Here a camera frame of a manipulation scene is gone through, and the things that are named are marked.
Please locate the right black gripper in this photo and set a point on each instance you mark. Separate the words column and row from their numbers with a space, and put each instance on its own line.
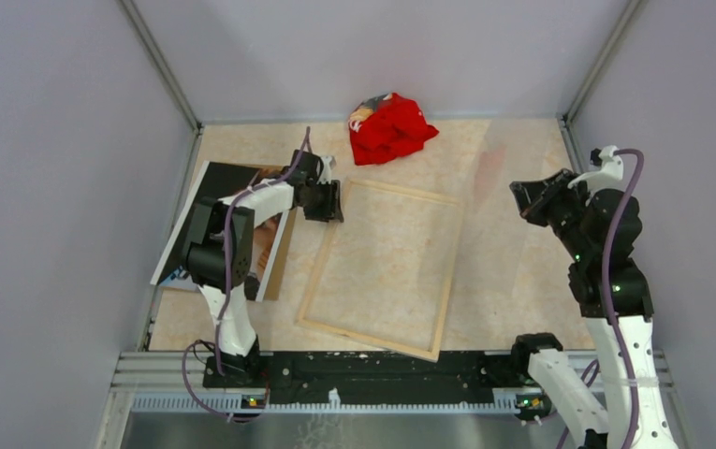
column 533, row 196

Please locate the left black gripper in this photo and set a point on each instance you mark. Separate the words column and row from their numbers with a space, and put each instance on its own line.
column 331, row 208

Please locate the light wooden picture frame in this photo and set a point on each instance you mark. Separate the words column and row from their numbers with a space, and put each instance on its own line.
column 383, row 276

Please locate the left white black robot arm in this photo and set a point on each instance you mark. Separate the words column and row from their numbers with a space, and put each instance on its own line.
column 218, row 247

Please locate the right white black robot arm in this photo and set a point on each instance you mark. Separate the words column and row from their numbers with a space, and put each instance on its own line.
column 598, row 230

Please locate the crumpled red cloth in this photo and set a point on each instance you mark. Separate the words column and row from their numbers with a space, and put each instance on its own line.
column 387, row 127

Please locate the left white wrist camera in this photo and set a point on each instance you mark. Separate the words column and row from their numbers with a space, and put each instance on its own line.
column 327, row 164

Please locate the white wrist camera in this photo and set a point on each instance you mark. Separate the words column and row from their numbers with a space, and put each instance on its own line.
column 609, row 170
column 327, row 164

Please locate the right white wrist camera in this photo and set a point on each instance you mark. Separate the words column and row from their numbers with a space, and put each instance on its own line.
column 609, row 170

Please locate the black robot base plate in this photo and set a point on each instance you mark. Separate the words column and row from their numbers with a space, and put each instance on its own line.
column 375, row 378

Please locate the aluminium rail with cable duct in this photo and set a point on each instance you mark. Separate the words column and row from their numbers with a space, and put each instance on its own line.
column 170, row 382

